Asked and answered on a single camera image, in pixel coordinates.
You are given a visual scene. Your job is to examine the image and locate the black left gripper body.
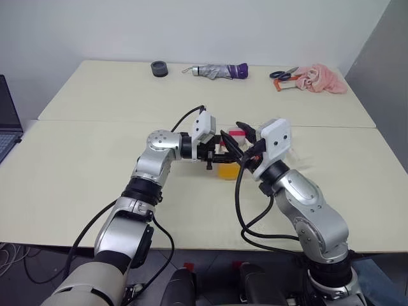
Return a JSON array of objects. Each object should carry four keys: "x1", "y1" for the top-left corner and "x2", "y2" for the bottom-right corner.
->
[{"x1": 196, "y1": 135, "x2": 224, "y2": 171}]

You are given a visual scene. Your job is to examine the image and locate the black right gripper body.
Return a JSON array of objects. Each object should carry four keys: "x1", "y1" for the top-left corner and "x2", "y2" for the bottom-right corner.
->
[{"x1": 244, "y1": 138, "x2": 267, "y2": 173}]

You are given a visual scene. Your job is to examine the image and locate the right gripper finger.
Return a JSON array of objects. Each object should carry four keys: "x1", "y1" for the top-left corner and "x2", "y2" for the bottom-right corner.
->
[
  {"x1": 235, "y1": 121, "x2": 258, "y2": 143},
  {"x1": 220, "y1": 129, "x2": 248, "y2": 160}
]

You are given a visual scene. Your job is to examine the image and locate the clear bottle with orange drink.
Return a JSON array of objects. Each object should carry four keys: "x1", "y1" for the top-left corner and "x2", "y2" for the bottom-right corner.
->
[{"x1": 217, "y1": 126, "x2": 250, "y2": 182}]

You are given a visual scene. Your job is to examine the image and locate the folded silver purple umbrella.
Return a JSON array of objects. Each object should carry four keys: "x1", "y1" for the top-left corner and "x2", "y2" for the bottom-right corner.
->
[{"x1": 181, "y1": 62, "x2": 250, "y2": 81}]

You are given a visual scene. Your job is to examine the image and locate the pink cloth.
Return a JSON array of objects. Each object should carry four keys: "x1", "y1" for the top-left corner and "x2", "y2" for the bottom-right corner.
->
[{"x1": 294, "y1": 62, "x2": 349, "y2": 95}]

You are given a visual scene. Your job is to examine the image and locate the dark rounded shape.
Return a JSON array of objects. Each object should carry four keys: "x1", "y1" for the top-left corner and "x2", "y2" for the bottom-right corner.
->
[
  {"x1": 162, "y1": 267, "x2": 197, "y2": 306},
  {"x1": 238, "y1": 262, "x2": 288, "y2": 306}
]

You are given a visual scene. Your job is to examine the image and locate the dark laptop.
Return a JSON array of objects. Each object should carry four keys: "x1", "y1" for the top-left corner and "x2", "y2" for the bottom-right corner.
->
[{"x1": 0, "y1": 75, "x2": 24, "y2": 165}]

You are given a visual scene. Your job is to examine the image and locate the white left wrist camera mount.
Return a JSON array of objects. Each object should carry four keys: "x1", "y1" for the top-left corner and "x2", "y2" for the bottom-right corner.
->
[{"x1": 191, "y1": 110, "x2": 218, "y2": 145}]

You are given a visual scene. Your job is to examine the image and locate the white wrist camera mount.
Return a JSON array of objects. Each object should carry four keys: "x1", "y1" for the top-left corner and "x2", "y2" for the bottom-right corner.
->
[
  {"x1": 191, "y1": 110, "x2": 218, "y2": 145},
  {"x1": 257, "y1": 118, "x2": 293, "y2": 167}
]

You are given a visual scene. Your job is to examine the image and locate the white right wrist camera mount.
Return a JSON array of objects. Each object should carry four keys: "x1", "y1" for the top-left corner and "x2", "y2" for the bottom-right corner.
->
[{"x1": 257, "y1": 118, "x2": 293, "y2": 167}]

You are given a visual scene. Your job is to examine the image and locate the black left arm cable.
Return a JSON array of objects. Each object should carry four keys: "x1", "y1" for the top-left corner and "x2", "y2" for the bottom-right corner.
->
[{"x1": 62, "y1": 103, "x2": 208, "y2": 299}]

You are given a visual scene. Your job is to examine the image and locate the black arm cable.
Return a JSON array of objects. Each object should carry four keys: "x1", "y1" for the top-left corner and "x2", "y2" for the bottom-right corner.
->
[
  {"x1": 234, "y1": 156, "x2": 307, "y2": 256},
  {"x1": 62, "y1": 103, "x2": 208, "y2": 299}
]

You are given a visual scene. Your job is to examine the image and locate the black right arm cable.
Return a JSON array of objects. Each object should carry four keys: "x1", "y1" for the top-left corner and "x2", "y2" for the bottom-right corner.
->
[{"x1": 234, "y1": 156, "x2": 307, "y2": 256}]

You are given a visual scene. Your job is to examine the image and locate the orange frame tool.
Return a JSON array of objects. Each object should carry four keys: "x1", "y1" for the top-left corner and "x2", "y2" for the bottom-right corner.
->
[{"x1": 273, "y1": 73, "x2": 304, "y2": 94}]

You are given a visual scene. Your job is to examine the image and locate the scissors with black handles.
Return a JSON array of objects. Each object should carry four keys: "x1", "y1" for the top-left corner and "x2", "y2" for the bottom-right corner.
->
[{"x1": 269, "y1": 66, "x2": 300, "y2": 81}]

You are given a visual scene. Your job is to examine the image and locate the white floor cable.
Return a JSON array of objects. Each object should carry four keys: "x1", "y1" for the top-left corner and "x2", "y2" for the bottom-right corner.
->
[{"x1": 0, "y1": 244, "x2": 30, "y2": 279}]

